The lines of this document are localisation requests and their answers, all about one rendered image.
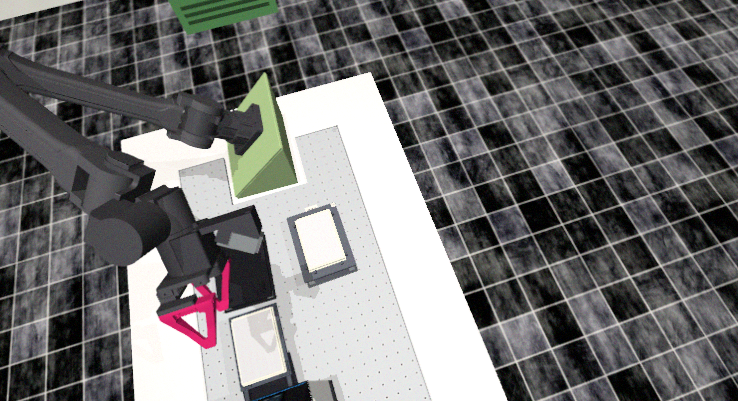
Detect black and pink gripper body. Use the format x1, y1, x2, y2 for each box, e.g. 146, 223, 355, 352
155, 222, 230, 317

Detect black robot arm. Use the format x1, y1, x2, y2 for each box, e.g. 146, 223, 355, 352
0, 42, 264, 276

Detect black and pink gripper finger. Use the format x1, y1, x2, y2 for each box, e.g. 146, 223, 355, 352
158, 292, 217, 349
196, 258, 231, 312

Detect white rectangular sheet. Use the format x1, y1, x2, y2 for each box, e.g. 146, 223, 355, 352
232, 309, 283, 384

